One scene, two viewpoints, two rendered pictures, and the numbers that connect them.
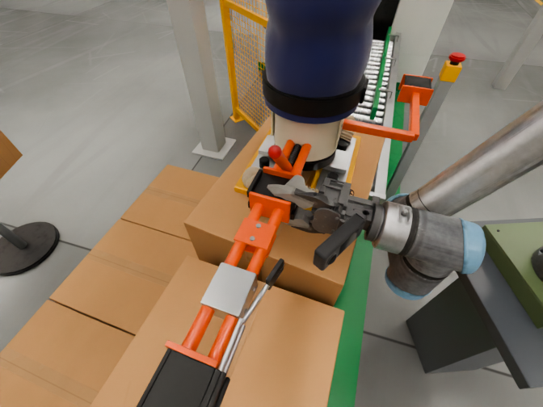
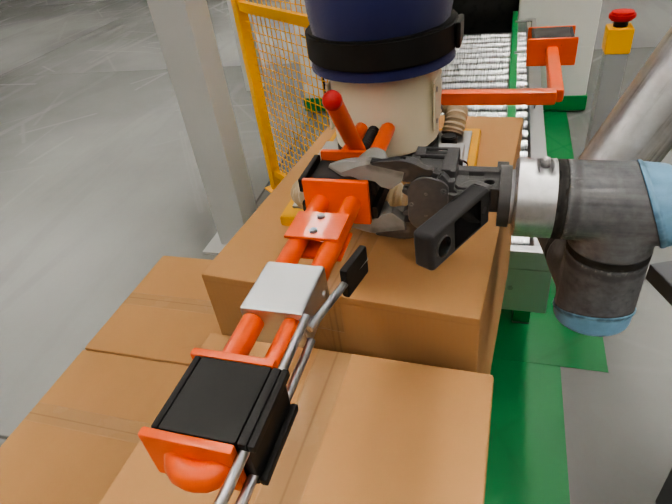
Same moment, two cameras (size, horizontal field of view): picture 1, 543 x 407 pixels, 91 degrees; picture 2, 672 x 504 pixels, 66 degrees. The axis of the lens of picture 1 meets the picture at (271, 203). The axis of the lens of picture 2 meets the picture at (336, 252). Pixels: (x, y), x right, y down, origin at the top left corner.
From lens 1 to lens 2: 23 cm
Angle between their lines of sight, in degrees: 13
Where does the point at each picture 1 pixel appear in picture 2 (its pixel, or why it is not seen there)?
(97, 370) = not seen: outside the picture
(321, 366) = (463, 458)
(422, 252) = (586, 214)
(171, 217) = (176, 336)
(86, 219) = (18, 387)
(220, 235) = not seen: hidden behind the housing
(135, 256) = (114, 406)
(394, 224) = (533, 178)
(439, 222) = (603, 165)
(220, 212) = (260, 254)
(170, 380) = (202, 388)
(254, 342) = (340, 438)
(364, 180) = not seen: hidden behind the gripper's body
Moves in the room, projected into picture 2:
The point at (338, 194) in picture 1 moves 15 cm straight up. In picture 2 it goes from (441, 162) to (441, 31)
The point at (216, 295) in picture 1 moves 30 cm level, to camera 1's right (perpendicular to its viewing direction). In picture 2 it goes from (265, 296) to (590, 254)
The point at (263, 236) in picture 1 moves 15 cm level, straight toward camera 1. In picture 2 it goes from (330, 226) to (348, 322)
